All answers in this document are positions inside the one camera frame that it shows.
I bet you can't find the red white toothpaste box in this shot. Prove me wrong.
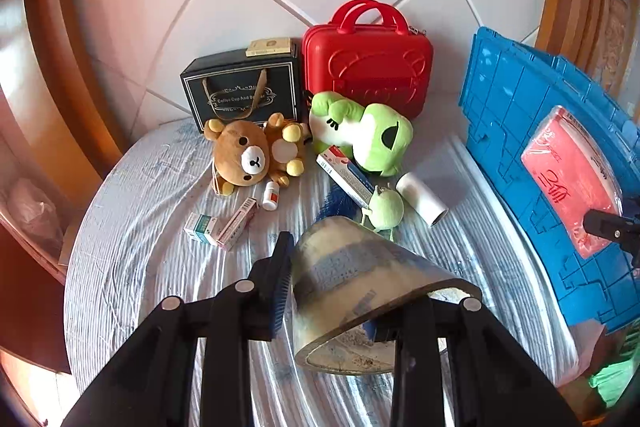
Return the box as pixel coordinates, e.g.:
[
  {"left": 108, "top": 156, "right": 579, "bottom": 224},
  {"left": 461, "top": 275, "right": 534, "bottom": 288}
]
[{"left": 316, "top": 146, "right": 378, "bottom": 209}]

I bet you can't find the pink white medicine box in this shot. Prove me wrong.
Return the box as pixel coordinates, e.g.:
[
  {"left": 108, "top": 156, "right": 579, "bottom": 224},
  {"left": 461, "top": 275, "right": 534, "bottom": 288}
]
[{"left": 216, "top": 198, "right": 259, "bottom": 252}]

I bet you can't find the black gift bag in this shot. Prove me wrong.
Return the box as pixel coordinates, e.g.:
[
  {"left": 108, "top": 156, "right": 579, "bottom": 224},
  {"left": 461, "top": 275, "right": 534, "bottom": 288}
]
[{"left": 180, "top": 42, "right": 303, "bottom": 130}]

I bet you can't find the small gold box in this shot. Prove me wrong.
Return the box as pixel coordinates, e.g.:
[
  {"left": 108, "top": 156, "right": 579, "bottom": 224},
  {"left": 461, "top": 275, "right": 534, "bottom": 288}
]
[{"left": 245, "top": 38, "right": 292, "bottom": 56}]

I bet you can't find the rolled patterned mat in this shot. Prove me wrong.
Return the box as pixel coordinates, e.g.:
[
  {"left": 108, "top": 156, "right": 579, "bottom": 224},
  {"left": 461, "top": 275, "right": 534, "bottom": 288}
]
[{"left": 592, "top": 0, "right": 632, "bottom": 98}]

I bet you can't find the pink tissue pack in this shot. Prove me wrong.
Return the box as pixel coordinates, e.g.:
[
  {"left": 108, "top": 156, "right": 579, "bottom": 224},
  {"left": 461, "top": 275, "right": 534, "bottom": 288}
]
[{"left": 520, "top": 105, "right": 624, "bottom": 259}]

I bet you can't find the flat cardboard piece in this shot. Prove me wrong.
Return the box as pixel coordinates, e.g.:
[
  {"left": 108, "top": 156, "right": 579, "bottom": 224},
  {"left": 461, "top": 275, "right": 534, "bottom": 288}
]
[{"left": 56, "top": 219, "right": 77, "bottom": 268}]

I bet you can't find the small green frog plush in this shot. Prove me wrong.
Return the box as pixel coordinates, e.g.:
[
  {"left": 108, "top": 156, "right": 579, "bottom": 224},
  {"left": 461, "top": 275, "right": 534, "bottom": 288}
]
[{"left": 361, "top": 186, "right": 405, "bottom": 242}]

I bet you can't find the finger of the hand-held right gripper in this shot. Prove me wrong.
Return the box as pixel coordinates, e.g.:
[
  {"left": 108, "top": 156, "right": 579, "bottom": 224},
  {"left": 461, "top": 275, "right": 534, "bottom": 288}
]
[{"left": 582, "top": 208, "right": 640, "bottom": 268}]

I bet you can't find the dark wooden nightstand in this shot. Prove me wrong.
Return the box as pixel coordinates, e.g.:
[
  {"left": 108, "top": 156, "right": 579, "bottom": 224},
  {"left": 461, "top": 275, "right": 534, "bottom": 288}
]
[{"left": 0, "top": 202, "right": 76, "bottom": 375}]

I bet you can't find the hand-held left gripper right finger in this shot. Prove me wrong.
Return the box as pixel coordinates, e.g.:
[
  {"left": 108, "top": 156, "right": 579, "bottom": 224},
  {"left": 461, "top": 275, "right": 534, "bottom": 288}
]
[{"left": 365, "top": 294, "right": 581, "bottom": 427}]

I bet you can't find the green white medicine box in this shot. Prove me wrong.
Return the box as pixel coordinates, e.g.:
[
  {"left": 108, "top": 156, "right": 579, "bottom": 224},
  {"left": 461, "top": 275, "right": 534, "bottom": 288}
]
[{"left": 183, "top": 213, "right": 220, "bottom": 246}]

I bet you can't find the green plastic bag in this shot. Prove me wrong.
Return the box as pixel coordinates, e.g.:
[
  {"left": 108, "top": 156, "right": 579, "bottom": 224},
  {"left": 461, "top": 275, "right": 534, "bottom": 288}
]
[{"left": 589, "top": 347, "right": 638, "bottom": 408}]

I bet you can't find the wooden headboard frame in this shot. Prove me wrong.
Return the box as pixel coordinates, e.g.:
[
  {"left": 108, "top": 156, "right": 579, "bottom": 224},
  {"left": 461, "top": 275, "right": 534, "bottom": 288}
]
[{"left": 22, "top": 0, "right": 618, "bottom": 180}]

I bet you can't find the white paper roll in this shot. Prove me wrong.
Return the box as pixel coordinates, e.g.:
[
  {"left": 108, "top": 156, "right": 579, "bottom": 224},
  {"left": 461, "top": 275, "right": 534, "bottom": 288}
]
[{"left": 396, "top": 171, "right": 450, "bottom": 228}]

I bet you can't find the red small suitcase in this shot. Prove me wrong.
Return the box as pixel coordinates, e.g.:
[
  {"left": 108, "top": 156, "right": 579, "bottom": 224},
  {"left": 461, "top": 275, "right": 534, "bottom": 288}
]
[{"left": 301, "top": 0, "right": 435, "bottom": 118}]

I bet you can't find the striped white bed sheet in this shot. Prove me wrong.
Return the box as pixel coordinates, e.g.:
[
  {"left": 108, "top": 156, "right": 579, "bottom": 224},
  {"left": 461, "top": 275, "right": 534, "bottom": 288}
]
[{"left": 64, "top": 117, "right": 596, "bottom": 427}]

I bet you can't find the clear plastic bag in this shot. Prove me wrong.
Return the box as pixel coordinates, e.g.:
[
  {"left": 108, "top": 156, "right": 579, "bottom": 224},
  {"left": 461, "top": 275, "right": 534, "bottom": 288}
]
[{"left": 6, "top": 177, "right": 66, "bottom": 253}]

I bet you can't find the large green frog plush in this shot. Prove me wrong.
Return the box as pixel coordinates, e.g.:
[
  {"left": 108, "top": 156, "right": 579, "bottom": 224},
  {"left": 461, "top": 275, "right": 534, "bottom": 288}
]
[{"left": 308, "top": 91, "right": 415, "bottom": 178}]

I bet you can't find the blue plastic container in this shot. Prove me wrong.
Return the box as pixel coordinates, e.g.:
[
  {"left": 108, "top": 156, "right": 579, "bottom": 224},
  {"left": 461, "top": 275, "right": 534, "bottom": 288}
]
[{"left": 459, "top": 26, "right": 640, "bottom": 335}]

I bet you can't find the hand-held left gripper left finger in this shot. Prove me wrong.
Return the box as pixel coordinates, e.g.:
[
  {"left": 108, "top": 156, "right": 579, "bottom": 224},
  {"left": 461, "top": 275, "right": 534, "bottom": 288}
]
[{"left": 62, "top": 232, "right": 296, "bottom": 427}]

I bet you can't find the brown bear plush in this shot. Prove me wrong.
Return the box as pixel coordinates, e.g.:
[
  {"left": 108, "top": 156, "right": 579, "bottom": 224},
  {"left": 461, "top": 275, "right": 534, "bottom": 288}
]
[{"left": 202, "top": 112, "right": 311, "bottom": 198}]

